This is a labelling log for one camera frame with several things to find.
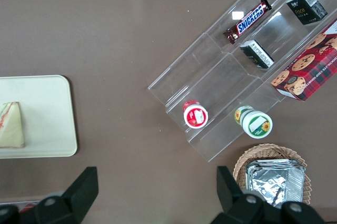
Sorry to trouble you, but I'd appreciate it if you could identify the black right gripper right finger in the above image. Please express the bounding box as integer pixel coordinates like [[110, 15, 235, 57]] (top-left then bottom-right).
[[210, 166, 264, 224]]

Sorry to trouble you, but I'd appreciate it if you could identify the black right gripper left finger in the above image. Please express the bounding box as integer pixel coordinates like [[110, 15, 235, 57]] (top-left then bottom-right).
[[33, 166, 100, 224]]

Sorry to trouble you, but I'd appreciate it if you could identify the triangle sandwich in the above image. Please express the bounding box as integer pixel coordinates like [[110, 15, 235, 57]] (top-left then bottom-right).
[[0, 101, 26, 149]]

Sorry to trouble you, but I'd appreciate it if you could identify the light wicker basket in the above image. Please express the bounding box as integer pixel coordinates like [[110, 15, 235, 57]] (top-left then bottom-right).
[[232, 143, 312, 207]]

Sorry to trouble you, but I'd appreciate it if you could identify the beige plastic tray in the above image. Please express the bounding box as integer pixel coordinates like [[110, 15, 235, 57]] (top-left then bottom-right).
[[0, 74, 78, 160]]

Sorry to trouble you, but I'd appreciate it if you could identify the green lidded cup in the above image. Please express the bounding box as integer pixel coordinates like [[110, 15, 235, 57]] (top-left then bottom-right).
[[234, 105, 274, 140]]

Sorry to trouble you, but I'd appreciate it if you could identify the red lidded cup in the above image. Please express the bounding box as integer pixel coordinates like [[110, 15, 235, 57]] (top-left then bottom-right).
[[183, 99, 210, 130]]

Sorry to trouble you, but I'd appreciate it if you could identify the clear acrylic tiered stand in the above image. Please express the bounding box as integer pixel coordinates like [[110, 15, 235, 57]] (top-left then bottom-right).
[[147, 0, 337, 163]]

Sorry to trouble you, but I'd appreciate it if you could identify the small black carton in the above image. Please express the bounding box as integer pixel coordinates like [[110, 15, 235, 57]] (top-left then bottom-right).
[[285, 0, 329, 26], [239, 39, 275, 70]]

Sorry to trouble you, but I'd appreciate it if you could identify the red plaid cookie box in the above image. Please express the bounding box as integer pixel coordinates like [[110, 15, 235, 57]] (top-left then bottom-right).
[[270, 18, 337, 102]]

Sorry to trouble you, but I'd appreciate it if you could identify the Snickers chocolate bar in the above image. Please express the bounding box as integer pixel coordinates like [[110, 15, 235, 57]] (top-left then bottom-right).
[[222, 0, 273, 45]]

